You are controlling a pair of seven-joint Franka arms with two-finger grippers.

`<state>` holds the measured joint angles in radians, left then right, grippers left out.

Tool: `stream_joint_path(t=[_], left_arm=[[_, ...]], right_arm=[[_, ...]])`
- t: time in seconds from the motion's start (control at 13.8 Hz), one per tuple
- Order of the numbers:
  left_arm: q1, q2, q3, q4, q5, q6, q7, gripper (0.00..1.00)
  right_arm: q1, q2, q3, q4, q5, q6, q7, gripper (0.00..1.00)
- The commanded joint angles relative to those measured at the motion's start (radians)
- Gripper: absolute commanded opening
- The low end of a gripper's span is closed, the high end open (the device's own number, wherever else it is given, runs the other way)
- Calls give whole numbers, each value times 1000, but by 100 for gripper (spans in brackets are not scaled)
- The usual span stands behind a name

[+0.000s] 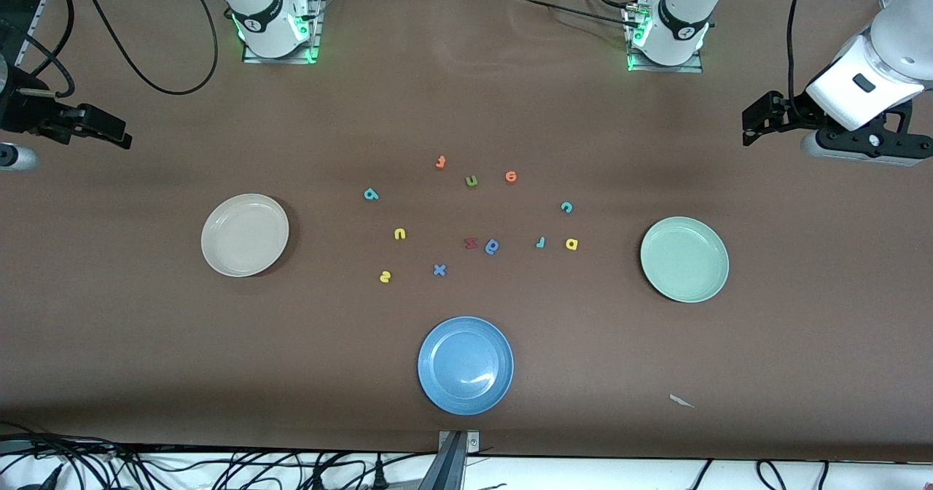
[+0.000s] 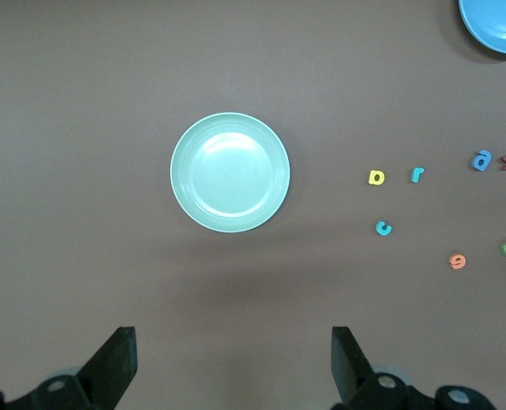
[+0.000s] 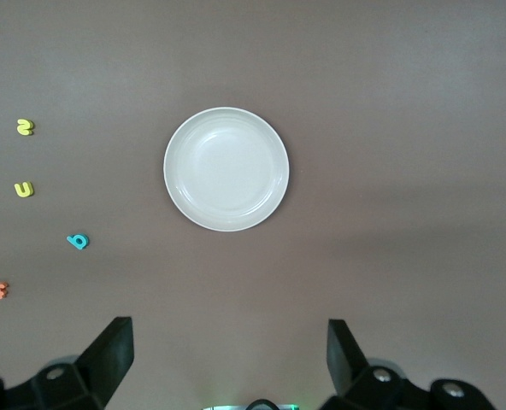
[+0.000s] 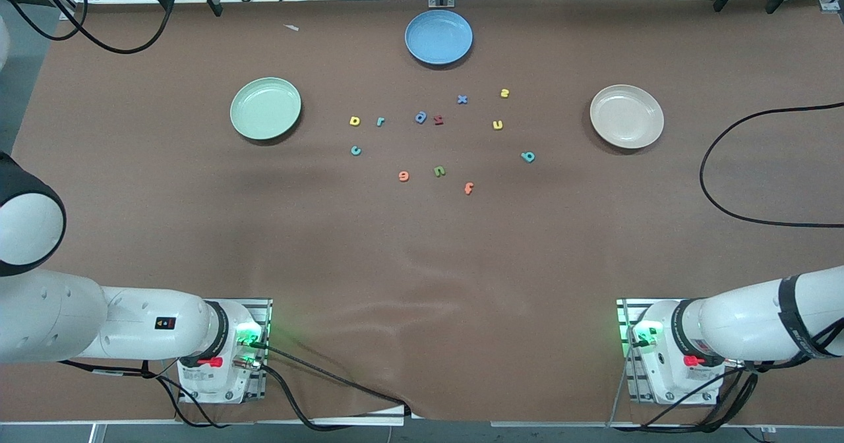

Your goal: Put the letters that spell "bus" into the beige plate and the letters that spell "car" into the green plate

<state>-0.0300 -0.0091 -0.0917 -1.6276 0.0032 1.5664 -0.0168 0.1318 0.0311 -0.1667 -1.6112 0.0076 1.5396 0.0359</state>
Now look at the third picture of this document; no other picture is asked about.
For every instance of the brown table cover sheet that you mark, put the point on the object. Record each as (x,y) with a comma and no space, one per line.
(364,128)

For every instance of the teal foam letter b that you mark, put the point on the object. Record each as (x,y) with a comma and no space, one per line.
(70,239)

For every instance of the beige round plate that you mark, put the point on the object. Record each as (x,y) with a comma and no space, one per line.
(226,169)

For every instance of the yellow foam letter u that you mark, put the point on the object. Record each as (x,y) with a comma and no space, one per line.
(19,191)

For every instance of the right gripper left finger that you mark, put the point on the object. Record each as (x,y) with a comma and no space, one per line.
(107,363)

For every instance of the orange foam letter t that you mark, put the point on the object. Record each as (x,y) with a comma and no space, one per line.
(1,291)

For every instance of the yellow foam letter s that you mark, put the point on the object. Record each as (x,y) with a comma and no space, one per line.
(24,127)

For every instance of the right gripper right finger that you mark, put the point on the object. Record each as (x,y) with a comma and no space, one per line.
(347,363)

